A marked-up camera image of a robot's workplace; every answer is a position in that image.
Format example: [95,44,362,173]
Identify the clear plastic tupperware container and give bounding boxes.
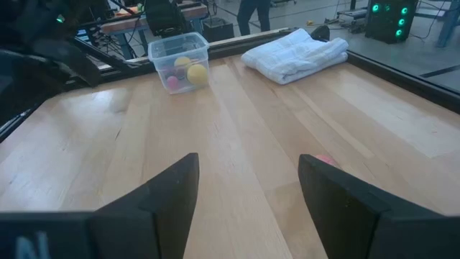
[147,31,211,96]

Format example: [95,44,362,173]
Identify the yellow toy lemon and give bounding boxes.
[186,63,210,86]
[173,55,193,70]

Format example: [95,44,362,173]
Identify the black computer green fans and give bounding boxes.
[364,0,420,45]

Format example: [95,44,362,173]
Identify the pink round toy fruit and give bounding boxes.
[165,75,181,91]
[314,154,341,170]

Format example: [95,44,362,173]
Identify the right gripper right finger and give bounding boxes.
[298,154,410,259]

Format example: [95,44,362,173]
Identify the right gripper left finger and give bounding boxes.
[88,153,200,259]

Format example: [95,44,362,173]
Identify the folded white checked towel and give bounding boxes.
[240,27,350,86]

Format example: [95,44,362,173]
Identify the black bag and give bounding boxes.
[143,0,188,39]

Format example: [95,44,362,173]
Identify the wooden workbench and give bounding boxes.
[100,3,209,60]

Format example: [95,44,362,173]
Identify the black floor box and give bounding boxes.
[202,17,236,43]

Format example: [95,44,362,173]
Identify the person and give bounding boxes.
[236,0,272,37]

